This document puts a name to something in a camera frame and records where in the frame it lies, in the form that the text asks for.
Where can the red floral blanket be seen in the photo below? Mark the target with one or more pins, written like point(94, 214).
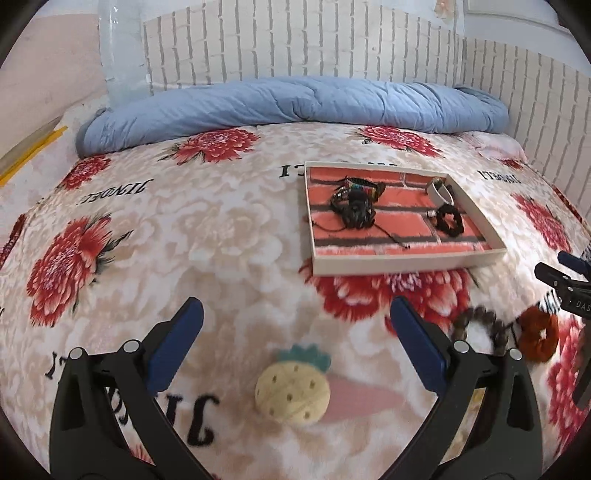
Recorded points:
point(184, 240)

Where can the clear plastic sheet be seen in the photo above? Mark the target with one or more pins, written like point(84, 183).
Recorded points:
point(122, 55)

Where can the pink pillow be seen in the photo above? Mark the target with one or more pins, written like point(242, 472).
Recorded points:
point(498, 145)

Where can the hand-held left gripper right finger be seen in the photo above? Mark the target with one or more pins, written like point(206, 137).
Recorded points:
point(420, 341)

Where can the rolled blue quilt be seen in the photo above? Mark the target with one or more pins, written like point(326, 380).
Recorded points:
point(286, 106)

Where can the black claw hair clip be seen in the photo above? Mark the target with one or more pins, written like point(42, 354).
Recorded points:
point(359, 213)
point(450, 221)

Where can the pineapple plush hair clip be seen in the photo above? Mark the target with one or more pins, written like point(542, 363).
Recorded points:
point(293, 392)

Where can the rainbow beaded watch band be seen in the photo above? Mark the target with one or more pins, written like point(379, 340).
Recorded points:
point(364, 189)

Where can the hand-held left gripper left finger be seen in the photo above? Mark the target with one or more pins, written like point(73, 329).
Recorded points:
point(178, 334)

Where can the rust orange scrunchie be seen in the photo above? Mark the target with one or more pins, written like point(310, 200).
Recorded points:
point(528, 332)

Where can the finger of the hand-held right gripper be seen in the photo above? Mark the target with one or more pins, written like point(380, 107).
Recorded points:
point(575, 263)
point(549, 274)

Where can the brick-lined jewelry tray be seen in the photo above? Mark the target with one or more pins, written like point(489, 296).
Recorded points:
point(397, 249)

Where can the yellow tape strip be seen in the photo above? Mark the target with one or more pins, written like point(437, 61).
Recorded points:
point(32, 152)

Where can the white smart watch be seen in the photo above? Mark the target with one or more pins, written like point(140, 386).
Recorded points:
point(438, 190)

